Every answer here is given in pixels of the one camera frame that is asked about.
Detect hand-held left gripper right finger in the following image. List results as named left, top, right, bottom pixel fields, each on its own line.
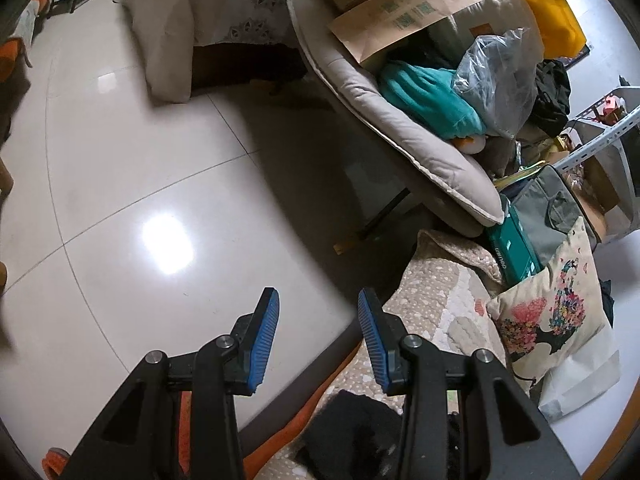
left=356, top=287, right=583, bottom=480

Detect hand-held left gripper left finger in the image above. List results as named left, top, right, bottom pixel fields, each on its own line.
left=57, top=287, right=281, bottom=480

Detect black pants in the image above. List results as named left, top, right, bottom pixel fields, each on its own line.
left=295, top=389, right=463, bottom=480

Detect heart print quilted blanket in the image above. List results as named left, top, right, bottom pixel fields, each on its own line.
left=240, top=229, right=518, bottom=480

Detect teal tissue packet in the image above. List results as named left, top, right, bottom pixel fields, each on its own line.
left=487, top=195, right=543, bottom=286

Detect floral figure printed cushion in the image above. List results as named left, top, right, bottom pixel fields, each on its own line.
left=486, top=217, right=617, bottom=393

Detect white paper bag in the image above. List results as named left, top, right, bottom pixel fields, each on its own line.
left=537, top=345, right=622, bottom=421

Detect grey fabric bag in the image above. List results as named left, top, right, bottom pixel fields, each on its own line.
left=510, top=165, right=598, bottom=271

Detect beige lounge chair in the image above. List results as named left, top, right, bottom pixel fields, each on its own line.
left=285, top=0, right=506, bottom=241

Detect white orange plush toy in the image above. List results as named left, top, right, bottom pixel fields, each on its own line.
left=452, top=134, right=487, bottom=155

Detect orange cloth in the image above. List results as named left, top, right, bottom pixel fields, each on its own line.
left=41, top=447, right=72, bottom=480

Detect teal towel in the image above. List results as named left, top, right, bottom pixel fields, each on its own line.
left=377, top=60, right=488, bottom=141

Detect clear plastic bag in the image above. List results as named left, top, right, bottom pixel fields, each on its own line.
left=452, top=27, right=543, bottom=140

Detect grey metal rack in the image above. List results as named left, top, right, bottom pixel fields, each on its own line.
left=552, top=85, right=640, bottom=246

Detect dark clothes pile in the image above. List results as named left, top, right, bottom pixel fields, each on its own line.
left=530, top=59, right=572, bottom=136

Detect printed brown cardboard box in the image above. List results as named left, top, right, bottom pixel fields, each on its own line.
left=327, top=0, right=483, bottom=73

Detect beige padded bundle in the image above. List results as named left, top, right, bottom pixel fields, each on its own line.
left=440, top=0, right=546, bottom=61

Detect table with lace tablecloth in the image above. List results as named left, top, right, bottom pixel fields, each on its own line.
left=115, top=0, right=311, bottom=106

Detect yellow bag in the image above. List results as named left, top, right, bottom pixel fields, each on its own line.
left=467, top=0, right=588, bottom=61

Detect orange seat cushion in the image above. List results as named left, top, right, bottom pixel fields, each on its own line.
left=0, top=0, right=56, bottom=81

